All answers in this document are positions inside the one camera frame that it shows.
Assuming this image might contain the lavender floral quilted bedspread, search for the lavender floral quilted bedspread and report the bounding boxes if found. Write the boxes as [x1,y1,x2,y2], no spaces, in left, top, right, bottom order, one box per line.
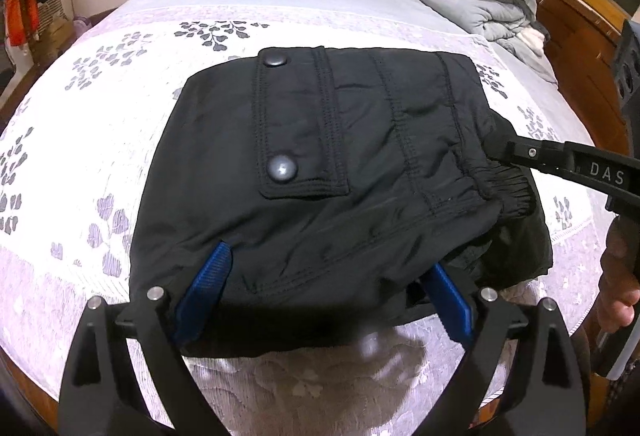
[0,3,601,417]

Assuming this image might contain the orange cloth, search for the orange cloth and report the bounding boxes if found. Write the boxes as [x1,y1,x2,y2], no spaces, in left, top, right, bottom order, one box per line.
[4,0,41,48]

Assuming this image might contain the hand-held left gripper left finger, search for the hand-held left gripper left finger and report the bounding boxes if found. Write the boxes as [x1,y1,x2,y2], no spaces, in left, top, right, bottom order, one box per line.
[59,241,236,436]

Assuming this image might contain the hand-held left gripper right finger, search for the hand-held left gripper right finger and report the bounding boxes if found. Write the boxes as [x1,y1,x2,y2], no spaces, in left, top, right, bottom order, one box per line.
[425,262,586,436]

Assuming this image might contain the wooden headboard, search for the wooden headboard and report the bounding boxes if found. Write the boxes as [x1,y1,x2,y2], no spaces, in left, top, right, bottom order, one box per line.
[522,0,640,167]

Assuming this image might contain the person's right hand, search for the person's right hand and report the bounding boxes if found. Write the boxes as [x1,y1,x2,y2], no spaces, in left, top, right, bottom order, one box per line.
[598,217,635,335]

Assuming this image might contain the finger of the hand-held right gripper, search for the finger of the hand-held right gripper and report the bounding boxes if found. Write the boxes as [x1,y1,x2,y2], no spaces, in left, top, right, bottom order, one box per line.
[482,123,576,178]

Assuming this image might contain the wicker basket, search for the wicker basket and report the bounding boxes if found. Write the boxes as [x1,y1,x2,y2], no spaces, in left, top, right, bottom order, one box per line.
[37,0,76,42]

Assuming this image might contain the black pants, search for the black pants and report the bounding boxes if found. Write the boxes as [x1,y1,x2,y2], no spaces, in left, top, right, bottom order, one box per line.
[129,45,555,359]

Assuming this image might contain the small white cloth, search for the small white cloth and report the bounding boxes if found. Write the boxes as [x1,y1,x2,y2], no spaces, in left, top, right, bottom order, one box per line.
[517,28,547,60]

